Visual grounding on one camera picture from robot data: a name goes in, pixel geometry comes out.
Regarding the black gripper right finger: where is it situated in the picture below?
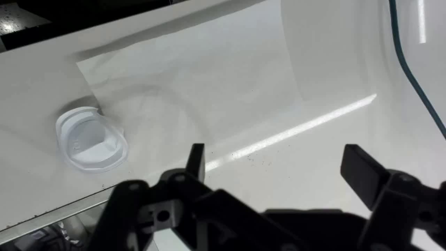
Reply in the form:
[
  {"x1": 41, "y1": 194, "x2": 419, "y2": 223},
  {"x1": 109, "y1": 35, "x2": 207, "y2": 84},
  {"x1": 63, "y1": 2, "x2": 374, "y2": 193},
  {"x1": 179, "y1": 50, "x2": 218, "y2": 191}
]
[{"x1": 340, "y1": 144, "x2": 391, "y2": 209}]

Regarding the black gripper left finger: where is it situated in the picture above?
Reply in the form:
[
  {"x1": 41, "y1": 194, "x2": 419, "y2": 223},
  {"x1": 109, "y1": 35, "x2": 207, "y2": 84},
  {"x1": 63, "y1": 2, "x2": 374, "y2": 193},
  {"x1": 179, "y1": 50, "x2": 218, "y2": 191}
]
[{"x1": 161, "y1": 144, "x2": 205, "y2": 184}]

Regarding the white paper sheet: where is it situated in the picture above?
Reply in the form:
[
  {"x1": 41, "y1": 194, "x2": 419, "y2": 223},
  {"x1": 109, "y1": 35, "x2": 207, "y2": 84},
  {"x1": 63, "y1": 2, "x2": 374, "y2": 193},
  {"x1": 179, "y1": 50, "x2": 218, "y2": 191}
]
[{"x1": 78, "y1": 0, "x2": 300, "y2": 140}]

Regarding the dark green cable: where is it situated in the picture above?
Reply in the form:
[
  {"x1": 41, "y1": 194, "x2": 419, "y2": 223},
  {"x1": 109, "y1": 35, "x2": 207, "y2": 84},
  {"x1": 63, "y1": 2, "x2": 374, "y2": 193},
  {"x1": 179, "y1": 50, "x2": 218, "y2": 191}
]
[{"x1": 389, "y1": 0, "x2": 446, "y2": 138}]

